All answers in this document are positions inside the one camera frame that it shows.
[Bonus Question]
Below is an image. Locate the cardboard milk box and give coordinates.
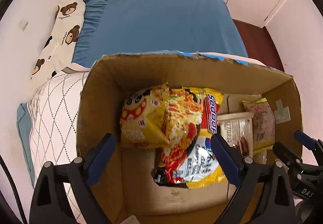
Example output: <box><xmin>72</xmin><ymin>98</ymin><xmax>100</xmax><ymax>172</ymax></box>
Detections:
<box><xmin>76</xmin><ymin>54</ymin><xmax>303</xmax><ymax>223</ymax></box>

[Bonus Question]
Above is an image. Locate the wall socket plate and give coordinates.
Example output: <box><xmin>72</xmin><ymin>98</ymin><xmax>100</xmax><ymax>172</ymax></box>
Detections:
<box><xmin>19</xmin><ymin>19</ymin><xmax>28</xmax><ymax>31</ymax></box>

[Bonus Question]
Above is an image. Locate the white patterned blanket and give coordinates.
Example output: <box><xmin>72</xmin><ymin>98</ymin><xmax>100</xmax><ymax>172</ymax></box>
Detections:
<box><xmin>26</xmin><ymin>51</ymin><xmax>266</xmax><ymax>224</ymax></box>

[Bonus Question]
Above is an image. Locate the yellow panda snack bag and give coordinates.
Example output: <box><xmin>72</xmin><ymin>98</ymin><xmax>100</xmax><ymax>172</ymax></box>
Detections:
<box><xmin>120</xmin><ymin>84</ymin><xmax>170</xmax><ymax>149</ymax></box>

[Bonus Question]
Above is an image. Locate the white chocolate stick packet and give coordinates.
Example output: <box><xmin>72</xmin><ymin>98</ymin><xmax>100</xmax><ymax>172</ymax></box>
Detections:
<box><xmin>217</xmin><ymin>111</ymin><xmax>254</xmax><ymax>157</ymax></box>

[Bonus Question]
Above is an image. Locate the clear bread packet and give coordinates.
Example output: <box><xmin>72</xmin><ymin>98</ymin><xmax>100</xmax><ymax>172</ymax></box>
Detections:
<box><xmin>242</xmin><ymin>98</ymin><xmax>275</xmax><ymax>152</ymax></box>

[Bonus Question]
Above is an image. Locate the blue bed sheet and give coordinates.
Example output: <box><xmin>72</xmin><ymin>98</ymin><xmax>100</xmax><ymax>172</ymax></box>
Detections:
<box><xmin>17</xmin><ymin>0</ymin><xmax>247</xmax><ymax>179</ymax></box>

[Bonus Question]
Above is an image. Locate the bear print pillow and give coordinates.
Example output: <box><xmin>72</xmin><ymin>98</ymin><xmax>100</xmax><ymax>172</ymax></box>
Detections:
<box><xmin>31</xmin><ymin>0</ymin><xmax>85</xmax><ymax>81</ymax></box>

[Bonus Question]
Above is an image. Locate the yellow instant noodle packet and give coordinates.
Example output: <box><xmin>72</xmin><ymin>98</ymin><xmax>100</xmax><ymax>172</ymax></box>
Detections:
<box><xmin>153</xmin><ymin>87</ymin><xmax>226</xmax><ymax>189</ymax></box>

